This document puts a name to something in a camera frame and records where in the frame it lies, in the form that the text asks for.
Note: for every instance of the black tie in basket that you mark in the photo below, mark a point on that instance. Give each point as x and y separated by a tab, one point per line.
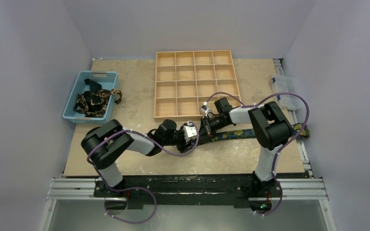
91	96

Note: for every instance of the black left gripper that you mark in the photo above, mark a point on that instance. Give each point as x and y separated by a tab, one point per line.
184	145

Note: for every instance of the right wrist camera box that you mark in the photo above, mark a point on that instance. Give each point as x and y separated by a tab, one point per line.
207	111

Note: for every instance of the leopard print tie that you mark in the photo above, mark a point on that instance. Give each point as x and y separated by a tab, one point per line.
99	110

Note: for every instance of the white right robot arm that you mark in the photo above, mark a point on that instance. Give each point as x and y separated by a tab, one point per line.
270	126

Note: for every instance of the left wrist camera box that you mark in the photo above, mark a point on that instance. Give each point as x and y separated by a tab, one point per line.
190	130

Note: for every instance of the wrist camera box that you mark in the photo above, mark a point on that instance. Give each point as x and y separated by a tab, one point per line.
190	130
207	111

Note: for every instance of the blue plastic basket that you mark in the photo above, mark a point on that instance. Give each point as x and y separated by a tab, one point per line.
108	80

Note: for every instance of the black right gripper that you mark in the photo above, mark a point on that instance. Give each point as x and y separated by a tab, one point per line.
208	124

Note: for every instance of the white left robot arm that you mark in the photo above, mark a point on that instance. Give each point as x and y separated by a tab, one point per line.
105	144

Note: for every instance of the blue floral tie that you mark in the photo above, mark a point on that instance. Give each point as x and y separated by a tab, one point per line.
246	134

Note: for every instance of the wooden compartment tray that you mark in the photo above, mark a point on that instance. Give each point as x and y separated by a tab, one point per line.
184	80

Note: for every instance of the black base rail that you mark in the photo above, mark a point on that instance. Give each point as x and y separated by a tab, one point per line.
236	190

